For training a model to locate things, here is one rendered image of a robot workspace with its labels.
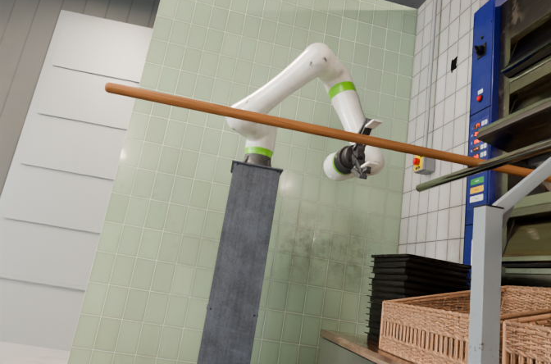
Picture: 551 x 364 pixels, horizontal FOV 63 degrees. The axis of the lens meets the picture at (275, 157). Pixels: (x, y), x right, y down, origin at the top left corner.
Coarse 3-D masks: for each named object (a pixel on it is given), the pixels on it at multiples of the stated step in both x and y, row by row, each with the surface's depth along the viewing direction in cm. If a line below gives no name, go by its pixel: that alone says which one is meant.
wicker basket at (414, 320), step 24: (504, 288) 162; (528, 288) 152; (384, 312) 151; (408, 312) 134; (432, 312) 122; (456, 312) 112; (504, 312) 157; (528, 312) 103; (384, 336) 146; (408, 336) 132; (432, 336) 120; (456, 336) 110; (408, 360) 129; (432, 360) 118; (456, 360) 108
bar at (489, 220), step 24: (480, 168) 135; (528, 192) 96; (480, 216) 93; (504, 216) 95; (480, 240) 92; (480, 264) 90; (480, 288) 89; (480, 312) 87; (480, 336) 86; (480, 360) 85
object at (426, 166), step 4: (416, 156) 243; (420, 160) 238; (424, 160) 235; (428, 160) 235; (432, 160) 236; (420, 164) 237; (424, 164) 234; (428, 164) 235; (432, 164) 235; (416, 168) 240; (420, 168) 236; (424, 168) 234; (428, 168) 234; (432, 168) 235; (416, 172) 241; (420, 172) 240; (424, 172) 239; (428, 172) 238
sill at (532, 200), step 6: (546, 192) 157; (522, 198) 168; (528, 198) 165; (534, 198) 162; (540, 198) 159; (546, 198) 157; (516, 204) 171; (522, 204) 167; (528, 204) 165; (534, 204) 162
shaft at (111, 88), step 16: (128, 96) 127; (144, 96) 127; (160, 96) 127; (176, 96) 129; (208, 112) 130; (224, 112) 130; (240, 112) 130; (256, 112) 132; (288, 128) 133; (304, 128) 133; (320, 128) 134; (368, 144) 137; (384, 144) 137; (400, 144) 138; (448, 160) 140; (464, 160) 141; (480, 160) 142
